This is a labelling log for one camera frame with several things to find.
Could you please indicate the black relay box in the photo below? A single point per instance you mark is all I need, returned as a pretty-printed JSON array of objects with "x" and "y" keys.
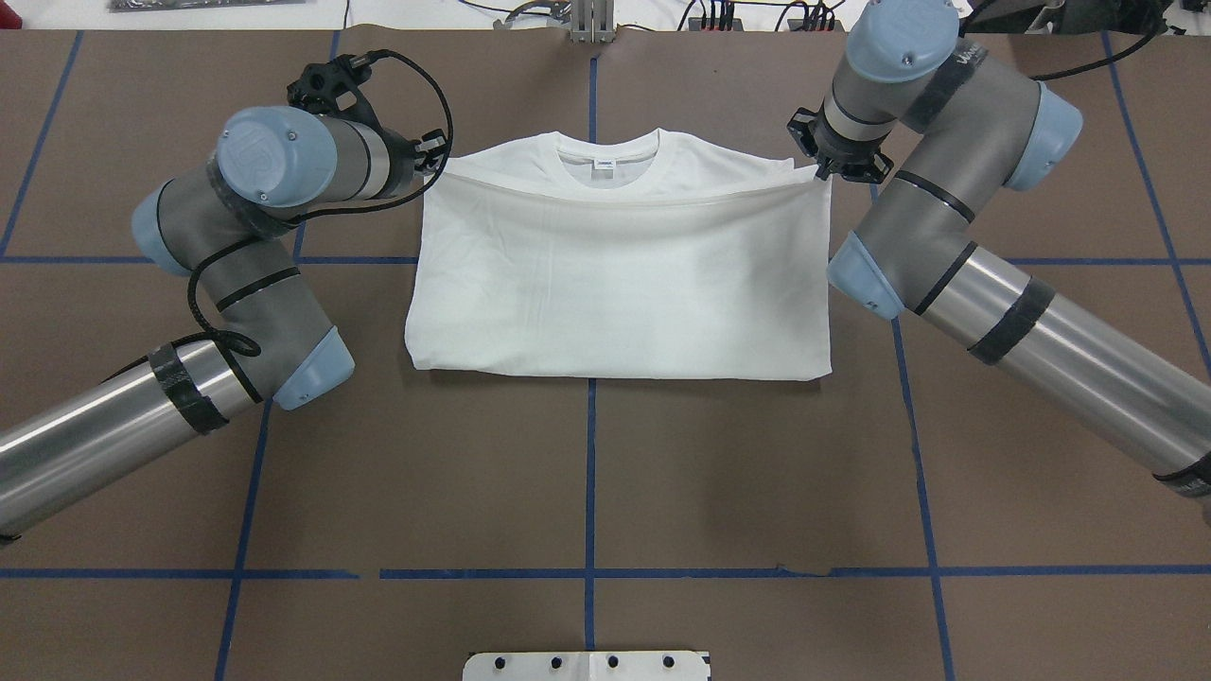
[
  {"x": 710, "y": 17},
  {"x": 809, "y": 17}
]

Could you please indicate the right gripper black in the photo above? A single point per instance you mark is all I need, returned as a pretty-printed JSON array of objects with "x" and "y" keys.
[{"x": 845, "y": 156}]

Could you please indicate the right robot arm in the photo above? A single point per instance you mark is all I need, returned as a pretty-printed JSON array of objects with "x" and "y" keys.
[{"x": 944, "y": 129}]

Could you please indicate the aluminium frame post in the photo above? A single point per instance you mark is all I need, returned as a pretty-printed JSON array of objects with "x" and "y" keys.
[{"x": 592, "y": 21}]

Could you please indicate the black relay box far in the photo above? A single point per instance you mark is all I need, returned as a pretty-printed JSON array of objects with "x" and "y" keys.
[{"x": 710, "y": 17}]

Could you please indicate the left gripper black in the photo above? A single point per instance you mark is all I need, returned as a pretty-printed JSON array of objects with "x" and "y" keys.
[{"x": 404, "y": 161}]

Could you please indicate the white printed t-shirt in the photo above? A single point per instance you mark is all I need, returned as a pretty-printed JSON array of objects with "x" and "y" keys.
[{"x": 665, "y": 257}]

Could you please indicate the black relay box near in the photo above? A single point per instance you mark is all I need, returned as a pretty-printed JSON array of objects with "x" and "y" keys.
[{"x": 809, "y": 17}]

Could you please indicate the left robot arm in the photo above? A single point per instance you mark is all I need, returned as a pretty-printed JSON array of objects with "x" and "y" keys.
[{"x": 262, "y": 337}]

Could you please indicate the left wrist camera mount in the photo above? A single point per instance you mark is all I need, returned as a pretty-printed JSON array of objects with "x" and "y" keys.
[{"x": 333, "y": 89}]

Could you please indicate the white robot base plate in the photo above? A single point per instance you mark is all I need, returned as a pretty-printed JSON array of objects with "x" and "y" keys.
[{"x": 590, "y": 665}]

